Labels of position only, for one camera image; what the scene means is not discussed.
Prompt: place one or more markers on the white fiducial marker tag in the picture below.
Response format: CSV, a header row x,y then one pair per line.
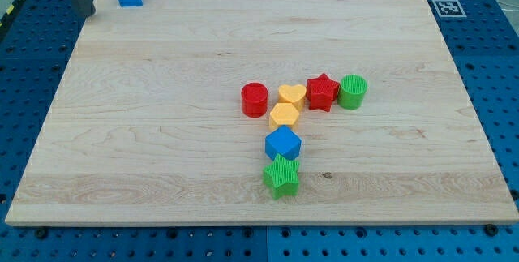
x,y
449,8

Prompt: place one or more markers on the yellow hexagon block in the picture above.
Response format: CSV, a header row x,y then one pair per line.
x,y
283,114

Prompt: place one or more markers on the green cylinder block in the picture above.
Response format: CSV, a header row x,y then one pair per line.
x,y
352,91

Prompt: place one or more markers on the yellow black hazard tape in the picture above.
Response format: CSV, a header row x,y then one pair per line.
x,y
11,12

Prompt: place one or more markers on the yellow heart block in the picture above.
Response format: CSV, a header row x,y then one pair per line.
x,y
293,94

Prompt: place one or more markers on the green star block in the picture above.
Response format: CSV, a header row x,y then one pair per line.
x,y
281,177

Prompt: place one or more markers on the red cylinder block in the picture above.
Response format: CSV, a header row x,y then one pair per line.
x,y
254,99

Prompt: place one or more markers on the red star block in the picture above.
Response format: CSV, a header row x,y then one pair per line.
x,y
322,92

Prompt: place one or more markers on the light wooden board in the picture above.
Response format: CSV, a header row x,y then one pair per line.
x,y
146,128

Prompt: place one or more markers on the blue cube block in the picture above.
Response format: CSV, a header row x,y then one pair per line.
x,y
283,141

